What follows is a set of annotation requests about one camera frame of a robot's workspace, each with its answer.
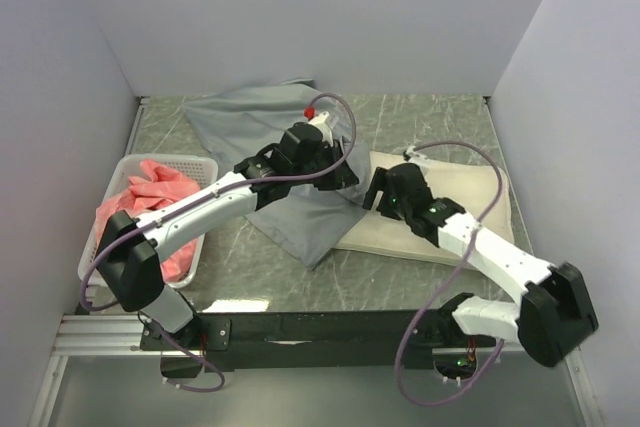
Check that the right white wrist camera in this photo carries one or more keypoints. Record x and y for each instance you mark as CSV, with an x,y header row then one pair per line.
x,y
412,155

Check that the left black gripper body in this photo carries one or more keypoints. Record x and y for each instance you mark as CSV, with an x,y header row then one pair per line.
x,y
326,156

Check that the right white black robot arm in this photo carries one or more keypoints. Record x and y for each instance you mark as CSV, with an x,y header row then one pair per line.
x,y
549,312

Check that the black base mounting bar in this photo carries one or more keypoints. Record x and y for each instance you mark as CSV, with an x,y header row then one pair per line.
x,y
263,340

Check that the grey pillowcase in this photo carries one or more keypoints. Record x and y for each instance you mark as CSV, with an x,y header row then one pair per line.
x,y
232,126

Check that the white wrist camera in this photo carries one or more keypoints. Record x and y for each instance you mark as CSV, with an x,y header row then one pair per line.
x,y
412,155
331,123

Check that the aluminium frame rail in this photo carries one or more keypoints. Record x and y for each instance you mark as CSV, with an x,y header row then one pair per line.
x,y
111,335

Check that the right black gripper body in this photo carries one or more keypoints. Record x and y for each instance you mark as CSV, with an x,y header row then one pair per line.
x,y
390,207

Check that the pink crumpled cloth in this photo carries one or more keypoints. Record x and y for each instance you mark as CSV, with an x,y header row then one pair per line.
x,y
157,187

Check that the beige pillow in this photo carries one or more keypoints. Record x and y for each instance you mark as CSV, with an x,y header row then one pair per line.
x,y
473,187

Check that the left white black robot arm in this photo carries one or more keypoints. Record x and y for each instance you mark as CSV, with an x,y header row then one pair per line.
x,y
131,250

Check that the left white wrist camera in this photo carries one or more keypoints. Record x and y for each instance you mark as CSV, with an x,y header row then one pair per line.
x,y
331,123

